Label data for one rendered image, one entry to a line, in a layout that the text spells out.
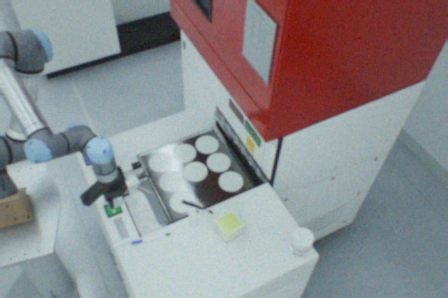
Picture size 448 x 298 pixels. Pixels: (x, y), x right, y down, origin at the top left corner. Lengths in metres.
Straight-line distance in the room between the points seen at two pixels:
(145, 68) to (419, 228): 2.29
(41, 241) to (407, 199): 2.20
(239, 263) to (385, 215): 1.58
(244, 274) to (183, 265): 0.21
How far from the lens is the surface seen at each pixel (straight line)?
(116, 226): 1.68
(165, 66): 3.66
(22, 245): 1.90
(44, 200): 1.97
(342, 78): 1.53
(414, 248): 2.95
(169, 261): 1.58
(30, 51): 1.65
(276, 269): 1.58
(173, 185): 1.81
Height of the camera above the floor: 2.40
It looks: 51 degrees down
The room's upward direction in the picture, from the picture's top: 3 degrees clockwise
